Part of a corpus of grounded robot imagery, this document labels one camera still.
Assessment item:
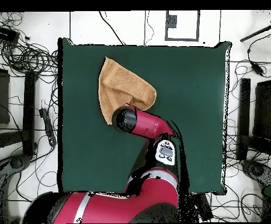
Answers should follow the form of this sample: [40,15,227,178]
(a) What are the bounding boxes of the black network switch box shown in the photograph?
[0,23,21,44]

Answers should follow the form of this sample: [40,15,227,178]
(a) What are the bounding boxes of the small dark grey square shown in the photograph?
[165,14,178,29]

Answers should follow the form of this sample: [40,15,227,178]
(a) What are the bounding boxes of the long black cable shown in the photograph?
[99,10,126,46]

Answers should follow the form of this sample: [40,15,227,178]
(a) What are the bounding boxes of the black cable tangle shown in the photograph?
[0,11,59,79]

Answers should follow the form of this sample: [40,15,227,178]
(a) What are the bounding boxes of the black power adapter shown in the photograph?
[251,62,265,77]

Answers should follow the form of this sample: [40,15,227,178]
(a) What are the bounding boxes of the black tripod rod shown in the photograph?
[239,10,271,43]

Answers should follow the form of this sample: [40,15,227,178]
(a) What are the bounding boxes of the orange terry towel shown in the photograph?
[98,56,158,125]

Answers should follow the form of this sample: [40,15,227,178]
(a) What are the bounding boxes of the grey chair base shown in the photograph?
[0,153,32,223]
[241,159,271,187]

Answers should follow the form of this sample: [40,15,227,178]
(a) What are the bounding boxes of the dark green table cloth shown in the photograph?
[57,37,232,198]

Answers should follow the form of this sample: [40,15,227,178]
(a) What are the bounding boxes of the black power strip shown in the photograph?
[196,193,215,222]
[39,107,57,147]

